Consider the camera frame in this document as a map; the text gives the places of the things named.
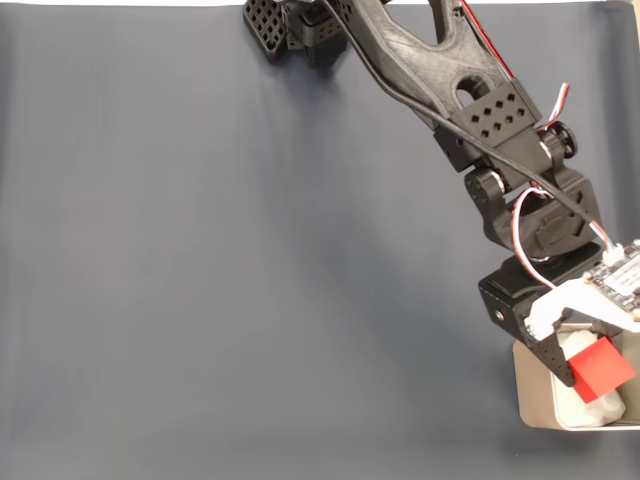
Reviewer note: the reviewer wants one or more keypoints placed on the camera board on white mount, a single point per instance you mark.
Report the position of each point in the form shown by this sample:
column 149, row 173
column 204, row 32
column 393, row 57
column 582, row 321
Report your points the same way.
column 620, row 280

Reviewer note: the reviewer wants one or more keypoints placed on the white crumpled paper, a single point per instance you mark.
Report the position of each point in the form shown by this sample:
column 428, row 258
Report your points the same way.
column 607, row 410

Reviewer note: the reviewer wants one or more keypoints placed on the red cube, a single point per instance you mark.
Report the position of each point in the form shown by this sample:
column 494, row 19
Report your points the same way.
column 600, row 370

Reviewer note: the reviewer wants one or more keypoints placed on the beige metal box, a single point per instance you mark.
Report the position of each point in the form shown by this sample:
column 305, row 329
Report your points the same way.
column 532, row 395

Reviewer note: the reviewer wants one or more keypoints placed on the dark grey table mat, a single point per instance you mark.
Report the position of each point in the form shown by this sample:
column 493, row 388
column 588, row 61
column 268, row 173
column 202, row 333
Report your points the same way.
column 250, row 300

